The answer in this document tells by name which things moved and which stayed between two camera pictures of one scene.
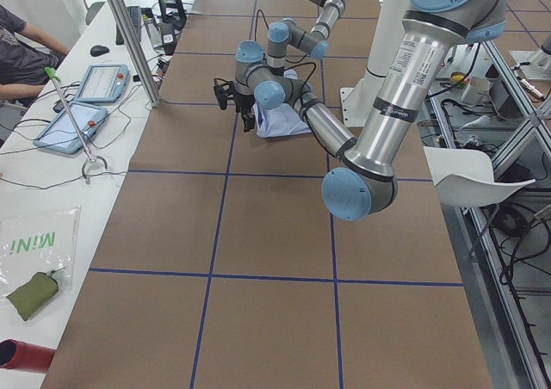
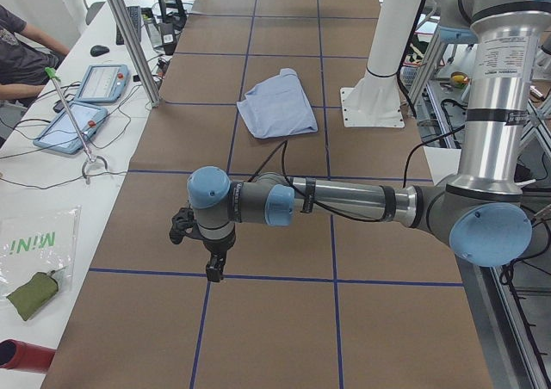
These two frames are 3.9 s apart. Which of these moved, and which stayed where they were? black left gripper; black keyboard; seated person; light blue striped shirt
Moved: black left gripper
Stayed: seated person; light blue striped shirt; black keyboard
